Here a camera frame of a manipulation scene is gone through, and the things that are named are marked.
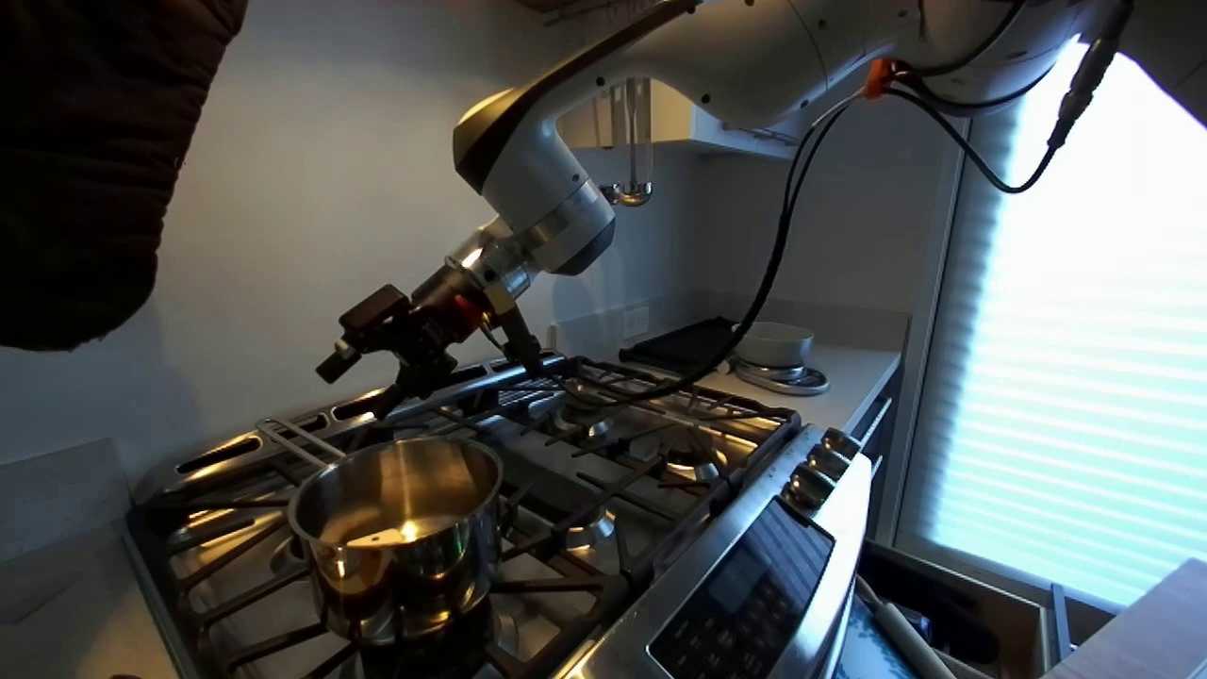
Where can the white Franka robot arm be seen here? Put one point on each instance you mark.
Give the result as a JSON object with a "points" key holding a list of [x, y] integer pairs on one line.
{"points": [[756, 60]]}

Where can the brown oven mitt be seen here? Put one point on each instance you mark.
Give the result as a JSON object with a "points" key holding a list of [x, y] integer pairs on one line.
{"points": [[88, 162]]}

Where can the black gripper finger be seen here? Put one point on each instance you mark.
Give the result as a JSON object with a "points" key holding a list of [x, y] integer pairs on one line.
{"points": [[341, 364], [405, 387]]}

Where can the white window blind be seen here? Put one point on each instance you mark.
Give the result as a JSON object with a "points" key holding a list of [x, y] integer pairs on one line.
{"points": [[1080, 379]]}

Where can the silver range knob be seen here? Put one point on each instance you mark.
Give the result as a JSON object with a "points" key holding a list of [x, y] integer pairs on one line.
{"points": [[819, 466], [837, 442], [802, 490]]}

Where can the white bowl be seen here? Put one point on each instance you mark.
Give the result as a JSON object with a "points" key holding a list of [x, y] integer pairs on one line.
{"points": [[775, 339]]}

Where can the wooden robot mounting board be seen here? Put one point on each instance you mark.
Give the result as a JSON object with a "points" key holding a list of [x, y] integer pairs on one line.
{"points": [[1132, 633]]}

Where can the silver steel pot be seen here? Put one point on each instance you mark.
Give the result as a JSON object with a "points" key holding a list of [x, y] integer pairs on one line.
{"points": [[399, 530]]}

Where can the stainless steel gas range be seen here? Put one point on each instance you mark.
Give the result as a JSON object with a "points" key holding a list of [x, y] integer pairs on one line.
{"points": [[679, 503]]}

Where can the black tray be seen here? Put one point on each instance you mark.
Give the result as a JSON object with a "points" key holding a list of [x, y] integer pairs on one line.
{"points": [[685, 344]]}

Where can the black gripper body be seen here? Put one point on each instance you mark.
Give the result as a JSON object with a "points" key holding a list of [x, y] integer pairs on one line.
{"points": [[416, 330]]}

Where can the round kitchen scale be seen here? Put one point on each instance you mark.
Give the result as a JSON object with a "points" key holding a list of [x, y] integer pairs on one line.
{"points": [[786, 379]]}

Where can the silver hanging ladle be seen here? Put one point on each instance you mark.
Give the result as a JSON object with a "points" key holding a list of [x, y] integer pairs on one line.
{"points": [[633, 152]]}

